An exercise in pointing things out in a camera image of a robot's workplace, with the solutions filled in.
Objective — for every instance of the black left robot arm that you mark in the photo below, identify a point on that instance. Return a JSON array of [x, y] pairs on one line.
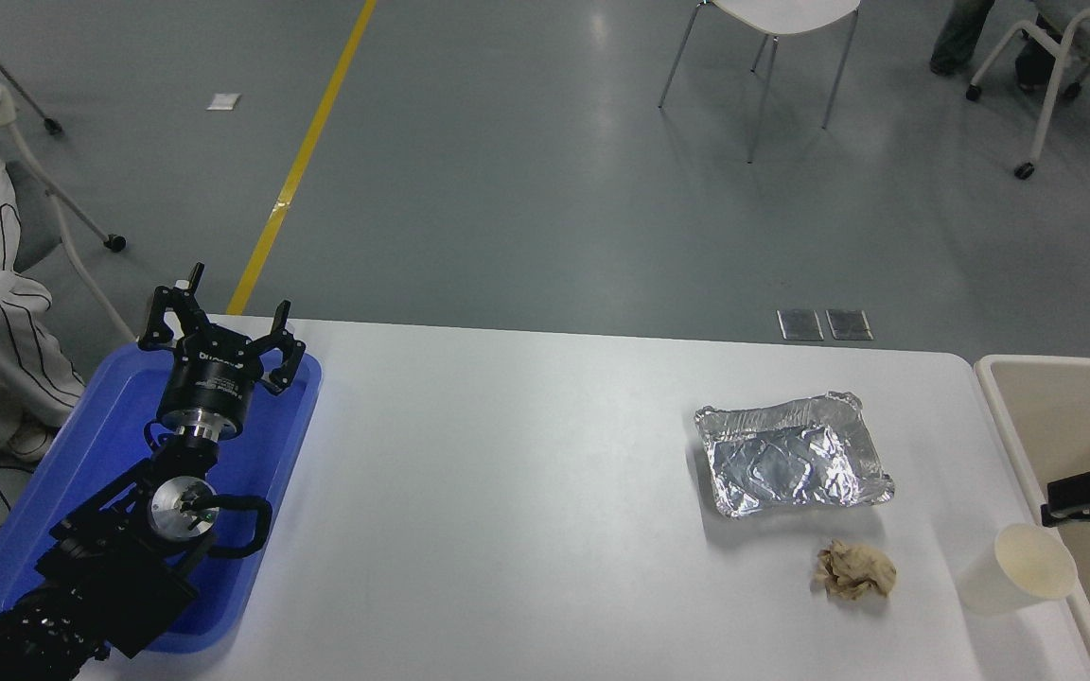
[[100, 577]]

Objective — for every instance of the pale paper cup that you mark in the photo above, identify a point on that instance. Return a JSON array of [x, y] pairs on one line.
[[1018, 567]]

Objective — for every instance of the metal floor plate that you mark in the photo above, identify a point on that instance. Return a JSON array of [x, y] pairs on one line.
[[850, 324], [800, 325]]

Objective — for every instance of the blue plastic tray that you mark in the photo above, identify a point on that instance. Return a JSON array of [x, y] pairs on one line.
[[110, 426]]

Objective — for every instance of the white chair with metal legs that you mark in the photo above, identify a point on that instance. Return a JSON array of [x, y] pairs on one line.
[[791, 14]]

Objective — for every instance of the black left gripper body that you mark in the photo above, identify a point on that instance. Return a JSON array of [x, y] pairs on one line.
[[209, 383]]

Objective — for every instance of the large pale bin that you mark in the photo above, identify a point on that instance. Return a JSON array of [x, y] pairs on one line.
[[1075, 416]]

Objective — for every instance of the crumpled foil tray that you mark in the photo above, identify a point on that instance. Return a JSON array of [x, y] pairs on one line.
[[782, 463]]

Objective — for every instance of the crumpled tan paper ball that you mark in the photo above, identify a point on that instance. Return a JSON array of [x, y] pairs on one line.
[[855, 570]]

